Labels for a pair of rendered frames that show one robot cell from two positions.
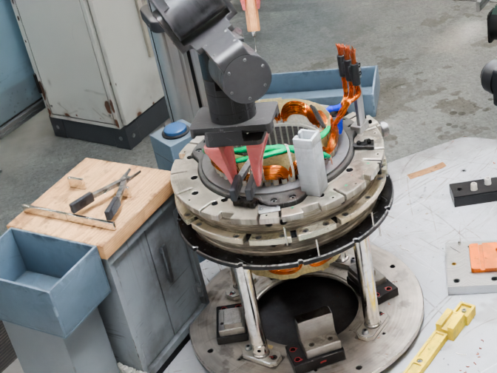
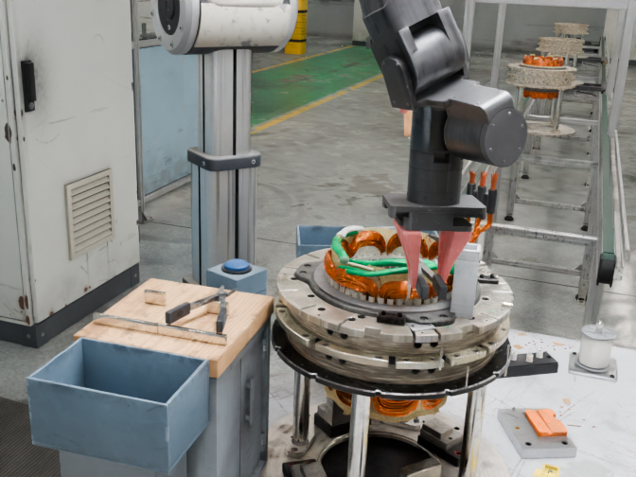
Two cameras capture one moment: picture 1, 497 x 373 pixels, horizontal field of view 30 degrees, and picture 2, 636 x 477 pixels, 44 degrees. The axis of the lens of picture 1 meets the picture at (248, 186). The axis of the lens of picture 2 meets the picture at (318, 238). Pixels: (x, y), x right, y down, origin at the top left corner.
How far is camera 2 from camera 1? 0.58 m
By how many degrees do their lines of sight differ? 23
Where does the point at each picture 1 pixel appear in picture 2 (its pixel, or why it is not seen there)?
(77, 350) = not seen: outside the picture
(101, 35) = (30, 230)
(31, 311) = (125, 435)
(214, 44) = (468, 96)
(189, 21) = (433, 71)
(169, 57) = (219, 199)
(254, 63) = (516, 120)
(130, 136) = (39, 334)
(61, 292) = (176, 409)
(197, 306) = (257, 463)
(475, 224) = (513, 395)
